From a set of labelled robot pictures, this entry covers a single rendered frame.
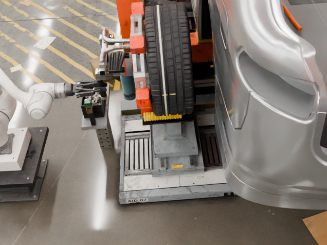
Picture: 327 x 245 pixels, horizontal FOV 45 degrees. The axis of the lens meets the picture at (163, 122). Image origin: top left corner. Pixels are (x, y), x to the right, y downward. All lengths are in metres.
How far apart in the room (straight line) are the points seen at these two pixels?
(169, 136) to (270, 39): 1.69
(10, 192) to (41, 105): 1.00
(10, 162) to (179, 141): 1.12
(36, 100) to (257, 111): 1.28
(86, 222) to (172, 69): 1.23
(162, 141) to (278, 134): 1.51
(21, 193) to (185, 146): 1.21
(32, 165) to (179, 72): 1.21
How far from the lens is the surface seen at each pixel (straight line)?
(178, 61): 2.12
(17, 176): 2.77
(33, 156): 2.83
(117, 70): 2.21
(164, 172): 2.75
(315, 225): 2.76
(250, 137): 1.48
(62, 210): 2.88
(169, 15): 2.24
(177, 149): 2.75
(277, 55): 1.25
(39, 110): 2.22
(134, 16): 2.37
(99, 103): 2.70
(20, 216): 2.96
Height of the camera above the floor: 2.32
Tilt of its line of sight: 46 degrees down
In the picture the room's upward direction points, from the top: 6 degrees counter-clockwise
